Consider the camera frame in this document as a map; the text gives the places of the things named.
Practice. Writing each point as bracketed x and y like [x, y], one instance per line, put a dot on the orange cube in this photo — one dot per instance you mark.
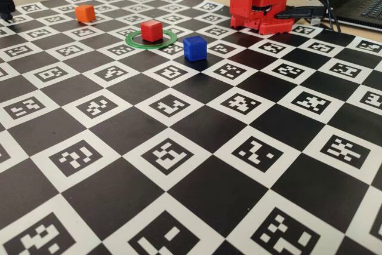
[85, 13]

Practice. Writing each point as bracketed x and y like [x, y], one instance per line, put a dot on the black flat power connector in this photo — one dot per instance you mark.
[301, 13]

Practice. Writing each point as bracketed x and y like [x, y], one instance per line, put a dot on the black camera stand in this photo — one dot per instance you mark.
[6, 1]

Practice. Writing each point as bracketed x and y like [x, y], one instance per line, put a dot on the black white marker mat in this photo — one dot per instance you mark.
[191, 177]

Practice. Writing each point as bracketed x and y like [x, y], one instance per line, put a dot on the blue cube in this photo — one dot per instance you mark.
[194, 49]

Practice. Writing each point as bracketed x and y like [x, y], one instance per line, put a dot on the red robot arm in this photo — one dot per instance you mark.
[259, 1]

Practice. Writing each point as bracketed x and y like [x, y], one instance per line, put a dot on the red cube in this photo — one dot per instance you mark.
[150, 31]

